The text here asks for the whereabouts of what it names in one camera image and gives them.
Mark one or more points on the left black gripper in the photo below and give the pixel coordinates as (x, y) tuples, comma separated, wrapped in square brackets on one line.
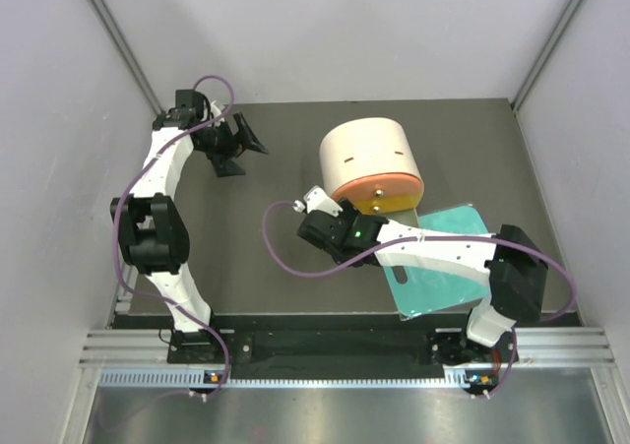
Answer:
[(224, 166)]

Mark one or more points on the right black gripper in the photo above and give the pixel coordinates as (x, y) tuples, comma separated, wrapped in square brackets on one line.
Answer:
[(349, 212)]

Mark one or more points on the yellow drawer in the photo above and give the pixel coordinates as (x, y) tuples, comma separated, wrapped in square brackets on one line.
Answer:
[(388, 204)]

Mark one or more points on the orange top drawer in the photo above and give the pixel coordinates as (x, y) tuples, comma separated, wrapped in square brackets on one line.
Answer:
[(374, 186)]

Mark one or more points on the grey bottom drawer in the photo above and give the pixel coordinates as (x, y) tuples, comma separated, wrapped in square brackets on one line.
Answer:
[(407, 217)]

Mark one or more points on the white drawer organizer shell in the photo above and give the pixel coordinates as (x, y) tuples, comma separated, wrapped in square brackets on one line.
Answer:
[(363, 147)]

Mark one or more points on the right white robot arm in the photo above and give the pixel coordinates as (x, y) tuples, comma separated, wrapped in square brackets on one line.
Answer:
[(507, 265)]

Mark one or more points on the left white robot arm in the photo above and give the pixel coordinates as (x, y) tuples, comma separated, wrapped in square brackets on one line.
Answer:
[(151, 236)]

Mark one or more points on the teal plastic package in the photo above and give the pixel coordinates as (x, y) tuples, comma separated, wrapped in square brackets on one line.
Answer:
[(427, 270)]

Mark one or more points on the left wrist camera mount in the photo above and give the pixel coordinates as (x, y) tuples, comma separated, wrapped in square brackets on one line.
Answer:
[(215, 111)]

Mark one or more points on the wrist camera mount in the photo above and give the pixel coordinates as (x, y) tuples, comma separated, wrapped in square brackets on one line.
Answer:
[(215, 111), (316, 199)]

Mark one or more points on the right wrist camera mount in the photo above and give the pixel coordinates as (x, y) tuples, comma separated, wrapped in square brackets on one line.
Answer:
[(316, 199)]

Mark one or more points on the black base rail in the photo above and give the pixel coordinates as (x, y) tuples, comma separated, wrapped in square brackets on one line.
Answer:
[(285, 347)]

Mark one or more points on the white cable duct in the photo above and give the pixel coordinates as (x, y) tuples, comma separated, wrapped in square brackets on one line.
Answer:
[(206, 380)]

